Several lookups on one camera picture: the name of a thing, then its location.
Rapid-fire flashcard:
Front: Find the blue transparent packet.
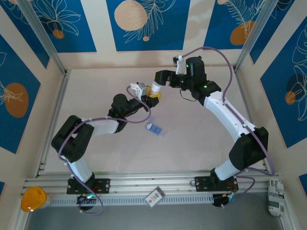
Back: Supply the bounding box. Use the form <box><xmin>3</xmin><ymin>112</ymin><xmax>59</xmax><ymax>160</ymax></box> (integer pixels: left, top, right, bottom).
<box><xmin>145</xmin><ymin>116</ymin><xmax>167</xmax><ymax>138</ymax></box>

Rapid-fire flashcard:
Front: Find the blue panel with beige circle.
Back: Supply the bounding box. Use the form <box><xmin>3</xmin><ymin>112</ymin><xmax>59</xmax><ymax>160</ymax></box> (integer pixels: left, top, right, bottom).
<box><xmin>106</xmin><ymin>0</ymin><xmax>191</xmax><ymax>52</ymax></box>

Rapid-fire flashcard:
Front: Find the white card with red stamp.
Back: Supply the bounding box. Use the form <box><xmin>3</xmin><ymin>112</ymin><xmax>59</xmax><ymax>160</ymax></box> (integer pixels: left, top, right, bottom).
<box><xmin>145</xmin><ymin>186</ymin><xmax>166</xmax><ymax>208</ymax></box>

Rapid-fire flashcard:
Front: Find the black controller box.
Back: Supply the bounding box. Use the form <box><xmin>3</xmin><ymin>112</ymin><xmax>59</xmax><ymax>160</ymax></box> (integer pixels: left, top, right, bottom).
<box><xmin>76</xmin><ymin>194</ymin><xmax>96</xmax><ymax>211</ymax></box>
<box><xmin>212</xmin><ymin>193</ymin><xmax>237</xmax><ymax>208</ymax></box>

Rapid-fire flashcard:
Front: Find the thin black cable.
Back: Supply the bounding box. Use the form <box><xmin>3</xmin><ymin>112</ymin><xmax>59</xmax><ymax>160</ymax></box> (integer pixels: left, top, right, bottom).
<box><xmin>179</xmin><ymin>88</ymin><xmax>200</xmax><ymax>103</ymax></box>

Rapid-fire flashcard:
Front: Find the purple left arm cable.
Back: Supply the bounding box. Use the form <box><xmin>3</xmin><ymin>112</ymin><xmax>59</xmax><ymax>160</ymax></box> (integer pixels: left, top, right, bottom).
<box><xmin>57</xmin><ymin>85</ymin><xmax>152</xmax><ymax>215</ymax></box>

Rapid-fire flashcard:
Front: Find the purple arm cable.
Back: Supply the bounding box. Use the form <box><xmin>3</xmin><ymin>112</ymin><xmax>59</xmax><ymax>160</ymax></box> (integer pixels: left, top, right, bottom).
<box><xmin>181</xmin><ymin>46</ymin><xmax>276</xmax><ymax>209</ymax></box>
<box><xmin>57</xmin><ymin>85</ymin><xmax>152</xmax><ymax>215</ymax></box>

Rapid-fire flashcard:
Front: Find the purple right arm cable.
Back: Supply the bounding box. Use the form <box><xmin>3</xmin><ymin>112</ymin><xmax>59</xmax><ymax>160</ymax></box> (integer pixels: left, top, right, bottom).
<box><xmin>181</xmin><ymin>46</ymin><xmax>276</xmax><ymax>209</ymax></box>

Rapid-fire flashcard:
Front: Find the aluminium frame post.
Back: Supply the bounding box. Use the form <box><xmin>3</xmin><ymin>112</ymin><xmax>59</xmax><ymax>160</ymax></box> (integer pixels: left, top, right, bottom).
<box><xmin>234</xmin><ymin>0</ymin><xmax>276</xmax><ymax>72</ymax></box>
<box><xmin>18</xmin><ymin>0</ymin><xmax>68</xmax><ymax>75</ymax></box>

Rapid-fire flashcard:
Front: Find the wide aluminium frame rail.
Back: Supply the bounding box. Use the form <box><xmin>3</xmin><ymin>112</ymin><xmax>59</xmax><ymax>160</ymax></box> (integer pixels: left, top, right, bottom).
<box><xmin>24</xmin><ymin>170</ymin><xmax>280</xmax><ymax>200</ymax></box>

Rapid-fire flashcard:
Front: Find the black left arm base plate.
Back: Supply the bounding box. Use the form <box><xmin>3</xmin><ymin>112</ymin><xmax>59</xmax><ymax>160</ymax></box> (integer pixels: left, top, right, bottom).
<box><xmin>66</xmin><ymin>178</ymin><xmax>111</xmax><ymax>195</ymax></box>

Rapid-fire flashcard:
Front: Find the grey slotted cable duct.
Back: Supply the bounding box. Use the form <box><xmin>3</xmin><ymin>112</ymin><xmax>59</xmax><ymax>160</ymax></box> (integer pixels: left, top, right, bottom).
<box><xmin>49</xmin><ymin>193</ymin><xmax>214</xmax><ymax>207</ymax></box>

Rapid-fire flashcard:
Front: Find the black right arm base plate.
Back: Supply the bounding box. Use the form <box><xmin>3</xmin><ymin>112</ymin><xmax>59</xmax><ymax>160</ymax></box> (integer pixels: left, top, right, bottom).
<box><xmin>194</xmin><ymin>176</ymin><xmax>239</xmax><ymax>192</ymax></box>

